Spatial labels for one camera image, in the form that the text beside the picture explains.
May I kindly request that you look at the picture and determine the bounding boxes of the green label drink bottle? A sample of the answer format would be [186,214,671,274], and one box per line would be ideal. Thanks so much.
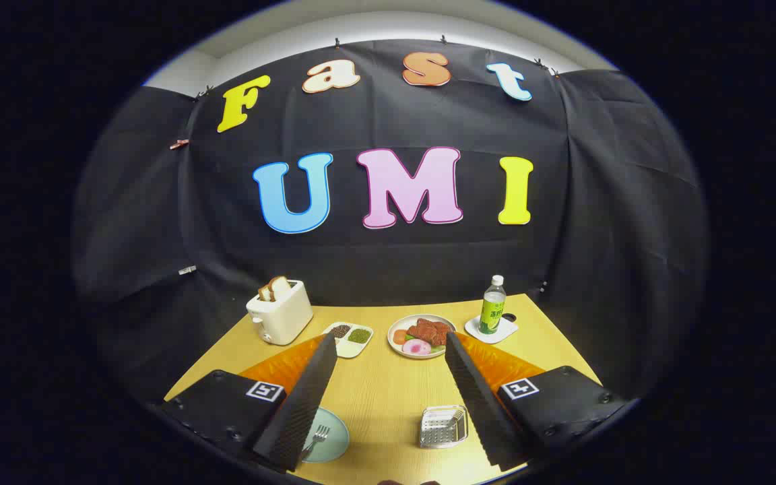
[479,275,507,335]

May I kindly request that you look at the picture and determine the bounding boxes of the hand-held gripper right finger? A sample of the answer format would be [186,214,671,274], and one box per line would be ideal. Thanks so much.
[445,331,630,471]

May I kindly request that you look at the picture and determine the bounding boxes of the brown steak pieces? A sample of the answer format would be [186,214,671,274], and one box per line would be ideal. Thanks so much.
[407,318,454,347]

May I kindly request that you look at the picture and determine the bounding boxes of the white round food plate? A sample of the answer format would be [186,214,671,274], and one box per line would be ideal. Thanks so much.
[387,314,457,360]

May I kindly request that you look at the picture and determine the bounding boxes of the cream white toaster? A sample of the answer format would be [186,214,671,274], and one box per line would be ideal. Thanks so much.
[246,280,314,346]

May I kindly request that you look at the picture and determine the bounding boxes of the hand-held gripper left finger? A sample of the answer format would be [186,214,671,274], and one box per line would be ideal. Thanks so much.
[159,332,339,474]

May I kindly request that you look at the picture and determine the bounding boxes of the white divided condiment dish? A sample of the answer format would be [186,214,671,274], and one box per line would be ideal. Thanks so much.
[323,321,374,358]

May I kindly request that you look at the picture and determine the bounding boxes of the silver metal fork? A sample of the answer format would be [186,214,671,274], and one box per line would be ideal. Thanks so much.
[302,424,330,461]

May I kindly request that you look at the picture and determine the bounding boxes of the mint green plate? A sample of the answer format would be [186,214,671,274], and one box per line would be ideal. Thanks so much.
[300,407,350,463]

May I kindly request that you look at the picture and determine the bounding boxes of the white square coaster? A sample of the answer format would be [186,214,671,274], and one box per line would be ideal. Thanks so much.
[464,314,519,345]

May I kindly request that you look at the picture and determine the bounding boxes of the perforated steel cutlery basket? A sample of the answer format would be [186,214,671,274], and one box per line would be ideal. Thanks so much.
[419,405,469,449]

